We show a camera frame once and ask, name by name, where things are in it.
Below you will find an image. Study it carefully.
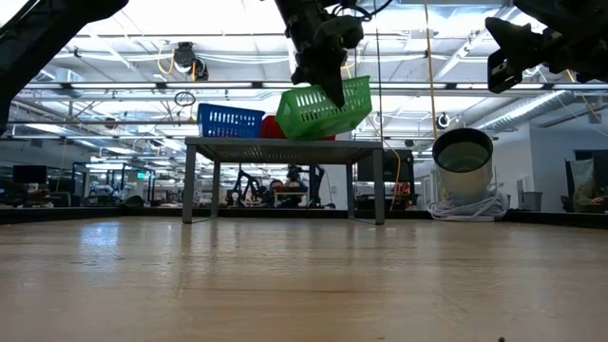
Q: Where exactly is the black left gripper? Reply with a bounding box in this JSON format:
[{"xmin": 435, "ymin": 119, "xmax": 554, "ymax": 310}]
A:
[{"xmin": 284, "ymin": 13, "xmax": 366, "ymax": 109}]

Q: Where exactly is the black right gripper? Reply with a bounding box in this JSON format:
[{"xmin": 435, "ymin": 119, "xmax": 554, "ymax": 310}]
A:
[{"xmin": 484, "ymin": 17, "xmax": 608, "ymax": 94}]

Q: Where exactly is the green plastic slotted basket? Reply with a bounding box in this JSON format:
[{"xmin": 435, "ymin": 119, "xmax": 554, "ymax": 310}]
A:
[{"xmin": 275, "ymin": 75, "xmax": 373, "ymax": 142}]

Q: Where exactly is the red plastic slotted basket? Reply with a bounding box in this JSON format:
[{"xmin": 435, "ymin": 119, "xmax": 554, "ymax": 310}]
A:
[{"xmin": 258, "ymin": 115, "xmax": 336, "ymax": 142}]

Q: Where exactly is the blue plastic slotted basket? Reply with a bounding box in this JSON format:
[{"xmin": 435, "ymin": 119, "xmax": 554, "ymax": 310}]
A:
[{"xmin": 197, "ymin": 103, "xmax": 266, "ymax": 139}]

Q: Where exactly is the grey perforated metal riser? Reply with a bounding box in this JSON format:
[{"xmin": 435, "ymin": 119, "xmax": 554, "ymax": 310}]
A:
[{"xmin": 182, "ymin": 136, "xmax": 386, "ymax": 226}]

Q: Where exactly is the person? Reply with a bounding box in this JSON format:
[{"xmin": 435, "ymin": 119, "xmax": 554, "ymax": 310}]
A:
[
  {"xmin": 571, "ymin": 178, "xmax": 608, "ymax": 214},
  {"xmin": 283, "ymin": 164, "xmax": 311, "ymax": 209}
]

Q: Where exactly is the black cabinet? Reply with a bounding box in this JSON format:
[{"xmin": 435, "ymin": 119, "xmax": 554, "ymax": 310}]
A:
[{"xmin": 355, "ymin": 149, "xmax": 417, "ymax": 210}]

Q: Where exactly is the long ceiling light strip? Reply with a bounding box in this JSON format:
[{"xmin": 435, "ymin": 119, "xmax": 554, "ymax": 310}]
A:
[{"xmin": 21, "ymin": 81, "xmax": 608, "ymax": 91}]

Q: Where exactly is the grey waste bin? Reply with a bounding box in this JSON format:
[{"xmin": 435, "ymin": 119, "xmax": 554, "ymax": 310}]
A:
[{"xmin": 517, "ymin": 191, "xmax": 545, "ymax": 213}]

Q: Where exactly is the black monitor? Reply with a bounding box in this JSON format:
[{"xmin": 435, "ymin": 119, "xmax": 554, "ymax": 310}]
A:
[{"xmin": 12, "ymin": 164, "xmax": 48, "ymax": 185}]

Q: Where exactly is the silver ventilation duct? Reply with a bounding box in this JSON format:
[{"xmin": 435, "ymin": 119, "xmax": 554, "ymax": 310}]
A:
[{"xmin": 474, "ymin": 87, "xmax": 608, "ymax": 134}]

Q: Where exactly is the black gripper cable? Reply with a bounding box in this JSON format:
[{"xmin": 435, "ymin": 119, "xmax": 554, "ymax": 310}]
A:
[{"xmin": 332, "ymin": 0, "xmax": 395, "ymax": 23}]

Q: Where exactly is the white round camera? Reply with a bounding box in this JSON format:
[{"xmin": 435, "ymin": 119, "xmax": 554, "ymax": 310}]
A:
[{"xmin": 431, "ymin": 127, "xmax": 496, "ymax": 205}]

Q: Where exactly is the white coiled lamp cable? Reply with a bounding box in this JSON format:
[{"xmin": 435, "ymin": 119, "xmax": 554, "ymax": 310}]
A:
[{"xmin": 426, "ymin": 192, "xmax": 509, "ymax": 223}]

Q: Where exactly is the black aluminium table frame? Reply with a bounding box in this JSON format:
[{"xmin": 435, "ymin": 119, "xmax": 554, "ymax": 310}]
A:
[{"xmin": 0, "ymin": 207, "xmax": 608, "ymax": 230}]

